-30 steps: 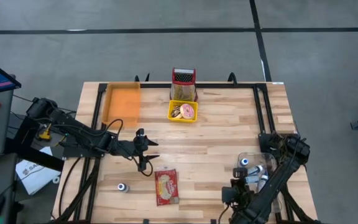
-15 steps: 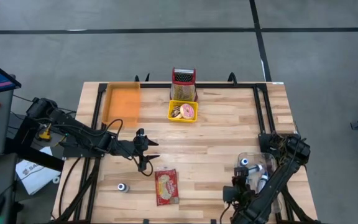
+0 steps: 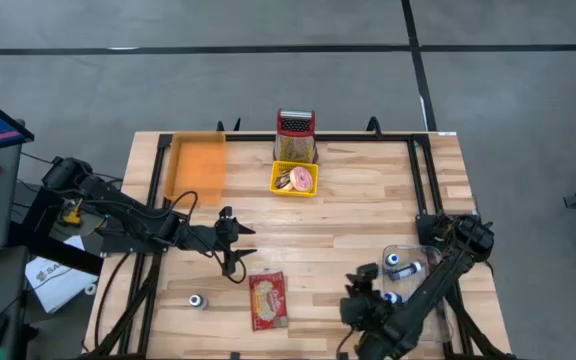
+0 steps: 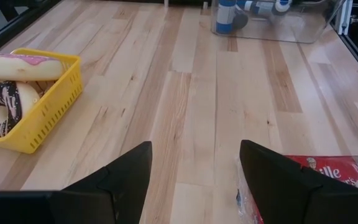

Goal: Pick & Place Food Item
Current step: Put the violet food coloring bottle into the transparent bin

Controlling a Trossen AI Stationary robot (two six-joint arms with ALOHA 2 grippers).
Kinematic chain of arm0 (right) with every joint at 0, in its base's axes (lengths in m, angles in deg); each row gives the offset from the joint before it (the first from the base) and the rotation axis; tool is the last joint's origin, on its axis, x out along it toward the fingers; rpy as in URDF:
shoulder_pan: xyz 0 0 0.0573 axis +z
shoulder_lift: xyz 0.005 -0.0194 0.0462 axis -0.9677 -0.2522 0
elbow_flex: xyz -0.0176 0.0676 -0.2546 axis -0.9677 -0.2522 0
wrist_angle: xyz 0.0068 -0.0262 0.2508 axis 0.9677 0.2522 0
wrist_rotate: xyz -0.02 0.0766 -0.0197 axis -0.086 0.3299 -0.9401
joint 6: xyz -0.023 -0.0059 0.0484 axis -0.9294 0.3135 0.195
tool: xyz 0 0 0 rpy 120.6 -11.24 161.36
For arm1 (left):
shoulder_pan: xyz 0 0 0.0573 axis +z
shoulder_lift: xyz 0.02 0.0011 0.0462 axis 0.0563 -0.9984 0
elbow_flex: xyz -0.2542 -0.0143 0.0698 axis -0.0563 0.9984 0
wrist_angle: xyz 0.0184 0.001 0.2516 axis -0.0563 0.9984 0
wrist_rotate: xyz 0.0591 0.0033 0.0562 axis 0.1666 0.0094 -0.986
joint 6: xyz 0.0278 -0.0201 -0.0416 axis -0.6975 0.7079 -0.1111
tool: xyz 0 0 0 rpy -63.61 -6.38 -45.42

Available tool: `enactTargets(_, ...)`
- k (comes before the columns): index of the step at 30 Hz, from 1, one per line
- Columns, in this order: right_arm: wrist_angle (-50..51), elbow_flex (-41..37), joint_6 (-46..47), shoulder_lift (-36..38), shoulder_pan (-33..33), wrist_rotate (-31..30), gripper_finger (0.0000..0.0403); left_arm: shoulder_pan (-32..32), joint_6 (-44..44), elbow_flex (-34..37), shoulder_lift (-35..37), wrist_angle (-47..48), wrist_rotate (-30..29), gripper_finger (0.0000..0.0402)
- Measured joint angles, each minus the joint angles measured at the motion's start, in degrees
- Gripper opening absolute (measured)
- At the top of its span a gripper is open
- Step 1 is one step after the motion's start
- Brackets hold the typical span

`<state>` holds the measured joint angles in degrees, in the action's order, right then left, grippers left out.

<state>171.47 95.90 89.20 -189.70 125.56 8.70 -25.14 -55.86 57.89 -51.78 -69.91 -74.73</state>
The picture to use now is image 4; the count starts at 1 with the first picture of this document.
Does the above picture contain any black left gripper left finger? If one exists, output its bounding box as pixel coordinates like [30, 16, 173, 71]
[0, 141, 154, 224]

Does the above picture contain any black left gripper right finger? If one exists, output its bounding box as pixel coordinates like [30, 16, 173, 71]
[239, 139, 358, 224]

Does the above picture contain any red popcorn packet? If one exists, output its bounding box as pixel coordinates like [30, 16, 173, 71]
[235, 154, 358, 224]

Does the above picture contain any chocolate sprinkled toy donut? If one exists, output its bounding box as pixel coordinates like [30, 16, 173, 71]
[0, 80, 42, 138]

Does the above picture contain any pink frosted toy donut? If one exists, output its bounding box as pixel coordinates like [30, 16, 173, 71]
[0, 52, 65, 82]

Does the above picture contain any yellow perforated plastic basket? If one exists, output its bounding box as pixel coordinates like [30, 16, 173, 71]
[0, 47, 83, 155]

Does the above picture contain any clear plastic container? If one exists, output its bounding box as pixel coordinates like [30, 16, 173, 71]
[210, 0, 347, 44]

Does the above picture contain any black table clamp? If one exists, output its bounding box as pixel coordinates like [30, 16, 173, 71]
[0, 0, 23, 22]

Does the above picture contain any silver aluminium bracket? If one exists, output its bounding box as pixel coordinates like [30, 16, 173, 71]
[336, 0, 354, 35]

